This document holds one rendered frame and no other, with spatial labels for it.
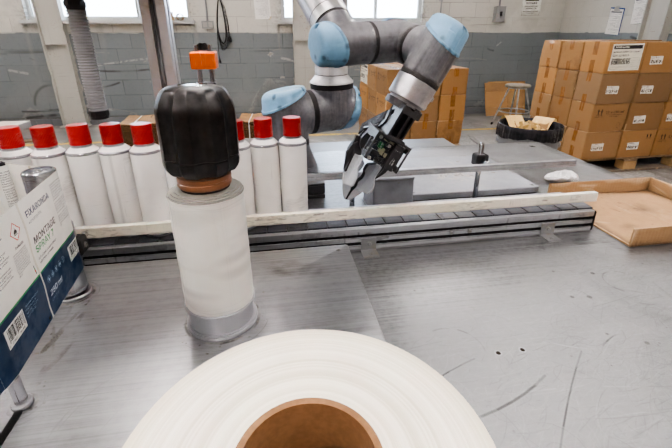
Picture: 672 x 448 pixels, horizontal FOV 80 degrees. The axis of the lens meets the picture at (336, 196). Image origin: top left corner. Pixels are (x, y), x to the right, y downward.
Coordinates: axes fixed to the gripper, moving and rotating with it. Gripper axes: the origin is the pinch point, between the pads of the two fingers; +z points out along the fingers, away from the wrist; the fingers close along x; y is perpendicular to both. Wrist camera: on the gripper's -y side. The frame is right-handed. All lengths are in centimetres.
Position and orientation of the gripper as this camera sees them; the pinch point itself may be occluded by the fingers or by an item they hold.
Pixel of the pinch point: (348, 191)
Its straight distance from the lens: 79.3
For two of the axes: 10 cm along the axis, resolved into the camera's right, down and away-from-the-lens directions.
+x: 8.6, 4.0, 3.2
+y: 1.7, 3.8, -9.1
